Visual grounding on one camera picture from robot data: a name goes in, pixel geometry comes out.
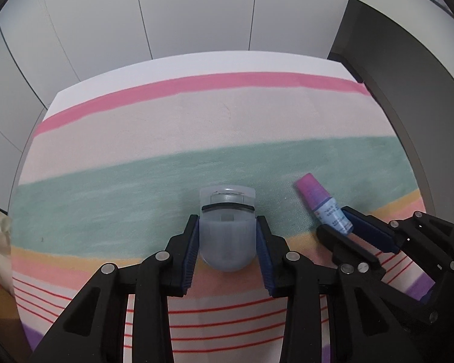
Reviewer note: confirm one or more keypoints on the white table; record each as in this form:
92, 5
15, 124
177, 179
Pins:
174, 68

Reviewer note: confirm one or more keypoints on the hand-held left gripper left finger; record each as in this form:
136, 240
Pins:
187, 261

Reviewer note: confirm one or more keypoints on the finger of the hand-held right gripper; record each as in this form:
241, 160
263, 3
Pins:
370, 228
340, 242

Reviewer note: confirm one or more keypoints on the grey eyelash curler case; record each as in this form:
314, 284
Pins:
227, 234

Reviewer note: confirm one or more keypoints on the small purple bottle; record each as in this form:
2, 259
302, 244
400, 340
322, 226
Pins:
317, 196

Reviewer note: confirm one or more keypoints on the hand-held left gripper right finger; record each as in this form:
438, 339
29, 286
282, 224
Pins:
266, 261

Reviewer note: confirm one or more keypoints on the striped colourful cloth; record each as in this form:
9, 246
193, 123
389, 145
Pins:
136, 196

